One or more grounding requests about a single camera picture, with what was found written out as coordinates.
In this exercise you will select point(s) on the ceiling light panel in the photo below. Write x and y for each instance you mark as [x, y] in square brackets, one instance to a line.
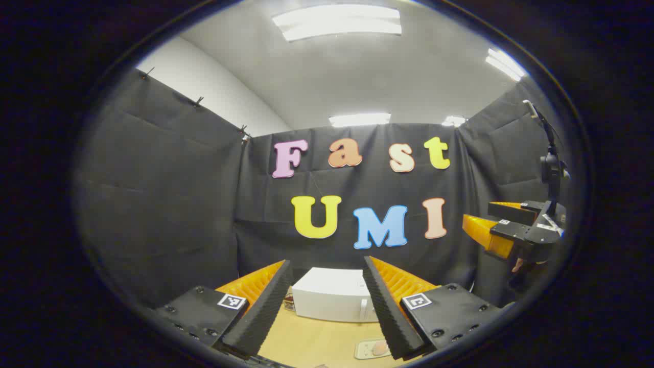
[453, 121]
[337, 21]
[505, 64]
[359, 119]

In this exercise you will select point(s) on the white microwave oven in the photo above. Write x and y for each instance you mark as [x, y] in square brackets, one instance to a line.
[329, 294]

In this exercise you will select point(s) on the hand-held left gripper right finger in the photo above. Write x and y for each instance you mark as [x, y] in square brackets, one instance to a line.
[388, 317]

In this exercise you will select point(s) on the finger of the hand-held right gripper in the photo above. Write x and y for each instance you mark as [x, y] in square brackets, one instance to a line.
[503, 230]
[516, 210]

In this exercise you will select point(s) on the cream speckled plate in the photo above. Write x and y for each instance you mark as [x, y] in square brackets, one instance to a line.
[361, 350]

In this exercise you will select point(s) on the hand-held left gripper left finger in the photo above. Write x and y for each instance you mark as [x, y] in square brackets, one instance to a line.
[263, 317]

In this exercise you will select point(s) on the tan bread bun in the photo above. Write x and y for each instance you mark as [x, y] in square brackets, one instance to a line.
[380, 348]

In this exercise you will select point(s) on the black backdrop cloth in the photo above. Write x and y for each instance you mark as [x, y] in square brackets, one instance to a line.
[179, 204]

